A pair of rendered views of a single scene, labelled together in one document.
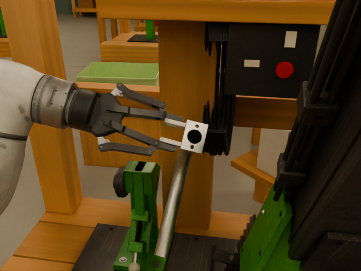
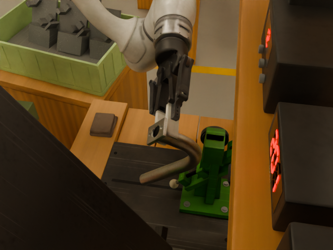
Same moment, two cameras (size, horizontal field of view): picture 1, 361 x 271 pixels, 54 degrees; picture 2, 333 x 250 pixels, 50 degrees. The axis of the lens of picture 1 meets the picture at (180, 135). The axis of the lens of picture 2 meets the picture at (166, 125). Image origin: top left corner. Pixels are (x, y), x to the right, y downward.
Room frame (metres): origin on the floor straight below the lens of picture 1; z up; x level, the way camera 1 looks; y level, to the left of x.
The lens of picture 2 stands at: (0.58, -0.50, 1.84)
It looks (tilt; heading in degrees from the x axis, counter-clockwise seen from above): 46 degrees down; 90
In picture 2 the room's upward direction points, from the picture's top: straight up
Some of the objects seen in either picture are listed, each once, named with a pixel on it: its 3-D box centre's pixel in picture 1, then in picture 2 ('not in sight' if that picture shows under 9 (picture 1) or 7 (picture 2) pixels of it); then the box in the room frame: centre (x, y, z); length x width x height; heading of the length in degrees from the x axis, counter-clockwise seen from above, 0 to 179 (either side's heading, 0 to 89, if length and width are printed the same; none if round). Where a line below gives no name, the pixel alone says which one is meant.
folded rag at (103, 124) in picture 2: not in sight; (103, 124); (0.36, 0.39, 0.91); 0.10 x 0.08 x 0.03; 82
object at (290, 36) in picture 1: (267, 54); not in sight; (0.74, -0.19, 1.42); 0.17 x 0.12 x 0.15; 81
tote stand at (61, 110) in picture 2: not in sight; (76, 113); (0.06, 0.97, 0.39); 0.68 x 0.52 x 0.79; 161
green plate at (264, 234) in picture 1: (280, 237); not in sight; (0.47, -0.18, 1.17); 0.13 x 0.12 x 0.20; 81
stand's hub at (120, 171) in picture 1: (121, 182); (214, 136); (0.71, 0.14, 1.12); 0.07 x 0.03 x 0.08; 171
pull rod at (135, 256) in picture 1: (135, 259); (178, 181); (0.62, 0.11, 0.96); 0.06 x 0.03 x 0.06; 171
